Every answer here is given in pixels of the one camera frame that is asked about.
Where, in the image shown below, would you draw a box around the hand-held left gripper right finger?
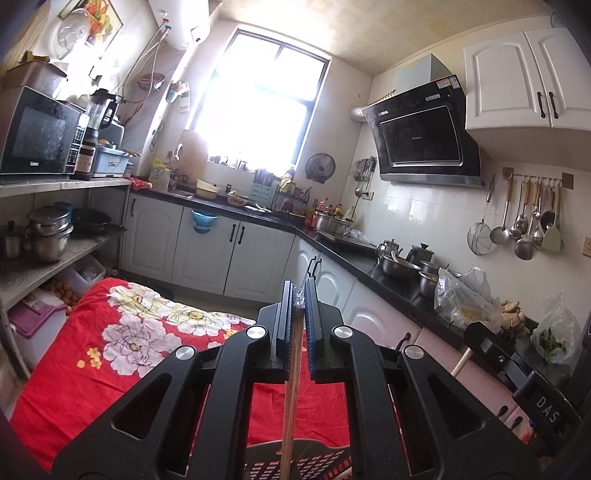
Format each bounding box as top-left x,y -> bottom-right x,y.
302,278 -> 541,480

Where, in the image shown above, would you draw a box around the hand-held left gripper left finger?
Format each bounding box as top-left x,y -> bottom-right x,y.
51,281 -> 301,480

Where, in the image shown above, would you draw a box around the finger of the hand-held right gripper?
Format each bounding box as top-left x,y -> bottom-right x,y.
463,320 -> 509,365

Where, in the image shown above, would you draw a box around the wooden chopstick pair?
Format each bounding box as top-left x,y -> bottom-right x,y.
281,314 -> 306,480
450,347 -> 473,376

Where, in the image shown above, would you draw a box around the black plastic utensil basket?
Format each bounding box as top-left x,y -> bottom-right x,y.
242,438 -> 366,480

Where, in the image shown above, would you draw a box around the clear plastic bag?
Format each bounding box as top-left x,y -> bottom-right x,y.
433,266 -> 502,330

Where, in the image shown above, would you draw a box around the ginger roots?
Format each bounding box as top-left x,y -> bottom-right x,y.
501,300 -> 528,332

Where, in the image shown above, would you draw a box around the bag of greens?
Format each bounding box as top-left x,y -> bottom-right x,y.
530,291 -> 583,366

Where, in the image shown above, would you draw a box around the black kitchen countertop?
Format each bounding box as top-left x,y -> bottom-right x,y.
130,186 -> 591,394

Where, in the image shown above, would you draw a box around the steel tray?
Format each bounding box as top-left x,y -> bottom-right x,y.
318,229 -> 378,251

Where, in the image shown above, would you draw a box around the black kettle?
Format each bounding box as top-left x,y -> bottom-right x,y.
406,243 -> 435,265

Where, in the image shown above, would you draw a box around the large steel pot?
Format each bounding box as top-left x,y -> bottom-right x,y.
315,212 -> 355,237

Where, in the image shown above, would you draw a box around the steel bowl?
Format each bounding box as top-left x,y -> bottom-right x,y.
379,256 -> 422,278

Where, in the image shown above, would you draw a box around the white lower cabinets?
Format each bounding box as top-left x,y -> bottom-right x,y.
121,191 -> 525,418

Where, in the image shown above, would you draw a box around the steel teapot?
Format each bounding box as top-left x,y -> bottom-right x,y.
376,239 -> 403,262

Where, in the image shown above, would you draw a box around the green spatula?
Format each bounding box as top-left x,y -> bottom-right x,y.
542,185 -> 565,253

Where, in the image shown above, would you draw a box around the blue basin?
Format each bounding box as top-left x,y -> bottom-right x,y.
190,209 -> 219,236

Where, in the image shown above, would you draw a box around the knife block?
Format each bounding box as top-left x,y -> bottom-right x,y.
251,169 -> 278,209

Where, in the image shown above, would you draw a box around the yellow bowl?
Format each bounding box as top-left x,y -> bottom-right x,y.
195,178 -> 222,200

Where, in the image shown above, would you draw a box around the wooden cutting board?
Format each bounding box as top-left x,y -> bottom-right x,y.
177,130 -> 209,184

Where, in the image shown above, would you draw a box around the black range hood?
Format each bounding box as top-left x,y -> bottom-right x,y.
361,53 -> 486,188

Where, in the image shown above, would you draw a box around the black frying pan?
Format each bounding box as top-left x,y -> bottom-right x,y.
71,208 -> 129,234

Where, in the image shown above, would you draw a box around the red floral blanket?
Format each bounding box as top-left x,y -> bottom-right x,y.
9,277 -> 411,474

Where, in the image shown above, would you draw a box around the kitchen window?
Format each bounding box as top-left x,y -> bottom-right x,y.
188,27 -> 332,172

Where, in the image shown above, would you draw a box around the steel shelf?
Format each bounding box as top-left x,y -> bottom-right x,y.
0,178 -> 133,311

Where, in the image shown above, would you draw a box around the stacked steel pots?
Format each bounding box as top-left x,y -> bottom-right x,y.
26,206 -> 75,264

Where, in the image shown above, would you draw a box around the white upper cabinet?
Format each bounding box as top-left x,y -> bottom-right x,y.
463,27 -> 591,161

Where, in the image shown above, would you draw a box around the black blender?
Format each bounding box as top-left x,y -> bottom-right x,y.
73,88 -> 119,182

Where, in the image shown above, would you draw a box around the black microwave oven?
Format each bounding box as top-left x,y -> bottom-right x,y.
0,85 -> 87,177

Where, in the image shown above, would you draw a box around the white water heater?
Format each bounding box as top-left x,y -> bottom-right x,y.
148,0 -> 212,50

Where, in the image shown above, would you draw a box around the brown cardboard box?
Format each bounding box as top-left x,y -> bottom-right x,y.
0,60 -> 68,101

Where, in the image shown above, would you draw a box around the white plastic dish cover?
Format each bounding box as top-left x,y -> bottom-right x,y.
45,8 -> 96,62

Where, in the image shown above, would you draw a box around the wire mesh strainer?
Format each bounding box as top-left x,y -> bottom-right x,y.
467,176 -> 496,256

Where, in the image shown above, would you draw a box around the round wall fan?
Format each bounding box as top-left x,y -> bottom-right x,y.
305,152 -> 336,182

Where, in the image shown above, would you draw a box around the wall utensil rail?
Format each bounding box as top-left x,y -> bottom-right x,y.
502,166 -> 574,191

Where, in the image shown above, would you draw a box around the fruit wall picture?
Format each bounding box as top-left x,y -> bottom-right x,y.
58,0 -> 125,38

